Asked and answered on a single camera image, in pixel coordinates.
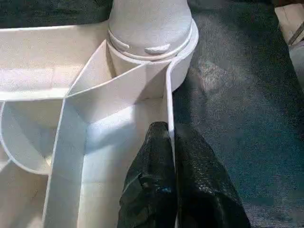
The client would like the white plastic table top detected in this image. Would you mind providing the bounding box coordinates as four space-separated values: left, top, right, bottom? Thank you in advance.
0 19 199 228

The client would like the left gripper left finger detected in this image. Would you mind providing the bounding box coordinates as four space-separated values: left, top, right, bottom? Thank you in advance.
116 122 178 228

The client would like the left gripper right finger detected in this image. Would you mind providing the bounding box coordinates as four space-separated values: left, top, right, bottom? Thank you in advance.
173 123 251 228

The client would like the white plastic table leg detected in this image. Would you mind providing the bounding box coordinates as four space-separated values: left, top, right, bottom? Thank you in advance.
106 0 195 61

